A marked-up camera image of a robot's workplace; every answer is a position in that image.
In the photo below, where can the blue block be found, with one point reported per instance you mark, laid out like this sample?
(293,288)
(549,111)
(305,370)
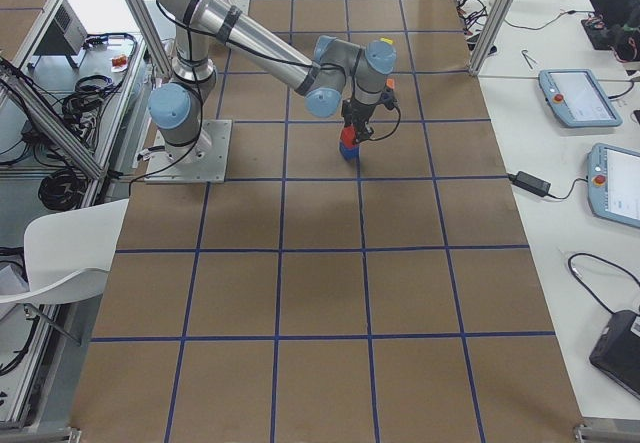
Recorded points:
(349,153)

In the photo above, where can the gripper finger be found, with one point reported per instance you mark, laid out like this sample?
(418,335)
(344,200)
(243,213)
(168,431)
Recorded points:
(363,132)

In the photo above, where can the aluminium frame post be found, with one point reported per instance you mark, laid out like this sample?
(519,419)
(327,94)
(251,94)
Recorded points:
(498,10)

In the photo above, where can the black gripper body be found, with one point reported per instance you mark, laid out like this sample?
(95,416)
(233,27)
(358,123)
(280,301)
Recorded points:
(358,116)

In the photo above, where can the red block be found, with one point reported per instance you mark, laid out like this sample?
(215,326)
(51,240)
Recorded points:
(348,137)

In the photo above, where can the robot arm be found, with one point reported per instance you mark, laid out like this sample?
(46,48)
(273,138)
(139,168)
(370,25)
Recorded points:
(341,77)

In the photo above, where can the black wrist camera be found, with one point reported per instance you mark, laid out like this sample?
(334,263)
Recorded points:
(388,99)

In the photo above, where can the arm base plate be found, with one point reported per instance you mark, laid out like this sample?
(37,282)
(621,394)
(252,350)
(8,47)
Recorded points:
(239,7)
(207,162)

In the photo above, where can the teach pendant near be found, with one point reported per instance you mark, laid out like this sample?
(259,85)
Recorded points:
(613,183)

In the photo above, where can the black laptop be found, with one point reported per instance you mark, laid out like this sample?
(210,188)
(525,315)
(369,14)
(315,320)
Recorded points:
(616,353)

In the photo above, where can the teach pendant far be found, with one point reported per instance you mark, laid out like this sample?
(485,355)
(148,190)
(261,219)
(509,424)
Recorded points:
(576,98)

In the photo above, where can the black power adapter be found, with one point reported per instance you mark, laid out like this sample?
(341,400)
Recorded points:
(530,183)

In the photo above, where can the white chair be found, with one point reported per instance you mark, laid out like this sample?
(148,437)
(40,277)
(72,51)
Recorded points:
(69,255)

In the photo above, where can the allen key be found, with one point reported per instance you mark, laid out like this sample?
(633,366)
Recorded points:
(528,59)

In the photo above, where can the teach pendant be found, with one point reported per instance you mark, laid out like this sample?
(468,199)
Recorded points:
(613,183)
(576,98)

